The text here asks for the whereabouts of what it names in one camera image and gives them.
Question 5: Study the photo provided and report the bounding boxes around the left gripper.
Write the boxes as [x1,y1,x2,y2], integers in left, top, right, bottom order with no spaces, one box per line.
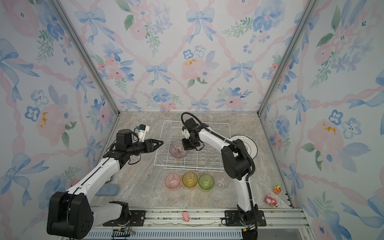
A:
[127,139,163,157]

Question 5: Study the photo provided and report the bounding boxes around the striped ceramic bowl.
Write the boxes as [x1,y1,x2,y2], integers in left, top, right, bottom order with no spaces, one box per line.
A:
[170,141,188,159]

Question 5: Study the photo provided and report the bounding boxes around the pink plastic cup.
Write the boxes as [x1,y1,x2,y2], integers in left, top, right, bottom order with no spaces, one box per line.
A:
[165,173,181,190]

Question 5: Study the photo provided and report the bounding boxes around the yellow plastic cup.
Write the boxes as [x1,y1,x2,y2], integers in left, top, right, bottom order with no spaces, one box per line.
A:
[182,172,198,188]

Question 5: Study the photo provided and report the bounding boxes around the green plastic cup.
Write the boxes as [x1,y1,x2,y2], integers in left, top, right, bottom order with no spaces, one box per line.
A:
[198,174,215,190]

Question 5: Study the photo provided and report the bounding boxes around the clear glass cup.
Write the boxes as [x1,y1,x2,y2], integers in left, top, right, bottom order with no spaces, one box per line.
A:
[215,175,231,189]

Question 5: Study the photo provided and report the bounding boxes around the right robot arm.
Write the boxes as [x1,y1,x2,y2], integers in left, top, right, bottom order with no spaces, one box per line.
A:
[181,112,257,227]

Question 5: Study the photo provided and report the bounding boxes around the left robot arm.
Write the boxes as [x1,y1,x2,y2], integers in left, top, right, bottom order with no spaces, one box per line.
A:
[47,129,164,240]

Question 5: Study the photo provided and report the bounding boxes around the green orange toy car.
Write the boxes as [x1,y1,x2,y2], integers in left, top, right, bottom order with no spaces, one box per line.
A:
[273,185,283,195]

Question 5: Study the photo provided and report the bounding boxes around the pink plush toy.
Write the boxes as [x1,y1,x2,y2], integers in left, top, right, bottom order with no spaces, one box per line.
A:
[264,195,278,208]

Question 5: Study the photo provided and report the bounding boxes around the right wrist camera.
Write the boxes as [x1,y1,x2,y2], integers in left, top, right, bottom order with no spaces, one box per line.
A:
[182,127,190,139]

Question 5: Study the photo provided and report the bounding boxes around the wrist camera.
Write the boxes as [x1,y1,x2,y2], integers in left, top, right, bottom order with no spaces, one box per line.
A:
[182,127,190,139]
[136,124,150,142]

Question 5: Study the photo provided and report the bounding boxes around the white wire dish rack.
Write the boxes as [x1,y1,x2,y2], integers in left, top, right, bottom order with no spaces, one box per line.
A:
[154,121,224,172]

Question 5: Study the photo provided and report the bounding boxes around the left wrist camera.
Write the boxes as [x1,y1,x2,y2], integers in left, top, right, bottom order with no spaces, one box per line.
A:
[136,124,150,142]

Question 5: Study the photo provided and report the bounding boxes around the black corrugated cable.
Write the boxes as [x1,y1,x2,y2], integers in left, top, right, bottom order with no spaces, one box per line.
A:
[180,111,259,235]

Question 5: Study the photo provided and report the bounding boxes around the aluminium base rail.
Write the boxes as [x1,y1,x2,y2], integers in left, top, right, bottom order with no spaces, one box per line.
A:
[84,208,315,240]

